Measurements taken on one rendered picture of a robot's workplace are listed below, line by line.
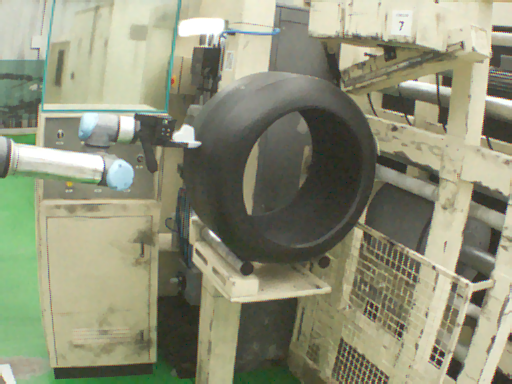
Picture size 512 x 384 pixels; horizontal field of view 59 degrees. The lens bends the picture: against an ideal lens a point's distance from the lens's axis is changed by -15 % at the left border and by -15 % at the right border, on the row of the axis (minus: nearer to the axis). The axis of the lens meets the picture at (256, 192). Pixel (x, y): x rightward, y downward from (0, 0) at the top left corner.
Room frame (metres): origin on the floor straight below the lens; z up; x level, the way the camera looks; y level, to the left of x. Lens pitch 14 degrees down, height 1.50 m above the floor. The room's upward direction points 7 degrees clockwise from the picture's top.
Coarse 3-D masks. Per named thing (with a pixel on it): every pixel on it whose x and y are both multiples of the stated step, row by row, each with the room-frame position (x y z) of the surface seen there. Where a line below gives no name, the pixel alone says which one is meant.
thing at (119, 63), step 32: (64, 0) 1.88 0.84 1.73; (96, 0) 1.95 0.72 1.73; (128, 0) 2.01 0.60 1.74; (160, 0) 2.07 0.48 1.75; (64, 32) 1.89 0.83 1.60; (96, 32) 1.96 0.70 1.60; (128, 32) 2.02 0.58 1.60; (160, 32) 2.08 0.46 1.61; (64, 64) 1.90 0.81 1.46; (96, 64) 1.96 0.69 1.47; (128, 64) 2.03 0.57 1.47; (160, 64) 2.09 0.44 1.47; (64, 96) 1.91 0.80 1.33; (96, 96) 1.97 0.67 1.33; (128, 96) 2.03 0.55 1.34; (160, 96) 2.10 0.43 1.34
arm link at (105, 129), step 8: (88, 120) 1.30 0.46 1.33; (96, 120) 1.31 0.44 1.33; (104, 120) 1.33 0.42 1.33; (112, 120) 1.34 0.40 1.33; (80, 128) 1.32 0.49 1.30; (88, 128) 1.30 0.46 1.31; (96, 128) 1.31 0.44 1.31; (104, 128) 1.32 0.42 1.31; (112, 128) 1.33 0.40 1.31; (80, 136) 1.31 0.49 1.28; (88, 136) 1.31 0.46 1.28; (96, 136) 1.31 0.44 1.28; (104, 136) 1.32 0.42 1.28; (112, 136) 1.34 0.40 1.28; (96, 144) 1.31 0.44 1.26; (104, 144) 1.33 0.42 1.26
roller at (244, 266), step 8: (208, 232) 1.74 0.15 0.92; (208, 240) 1.71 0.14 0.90; (216, 240) 1.67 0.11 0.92; (216, 248) 1.65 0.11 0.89; (224, 248) 1.60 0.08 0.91; (224, 256) 1.59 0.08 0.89; (232, 256) 1.54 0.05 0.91; (240, 256) 1.53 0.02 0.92; (232, 264) 1.53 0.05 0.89; (240, 264) 1.49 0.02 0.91; (248, 264) 1.48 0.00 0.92; (240, 272) 1.48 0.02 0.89; (248, 272) 1.48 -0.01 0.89
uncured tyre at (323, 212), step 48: (240, 96) 1.48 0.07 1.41; (288, 96) 1.47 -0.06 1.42; (336, 96) 1.55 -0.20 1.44; (240, 144) 1.41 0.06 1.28; (336, 144) 1.86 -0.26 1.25; (192, 192) 1.53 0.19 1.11; (240, 192) 1.41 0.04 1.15; (336, 192) 1.82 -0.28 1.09; (240, 240) 1.44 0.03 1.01; (288, 240) 1.73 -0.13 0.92; (336, 240) 1.58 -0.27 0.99
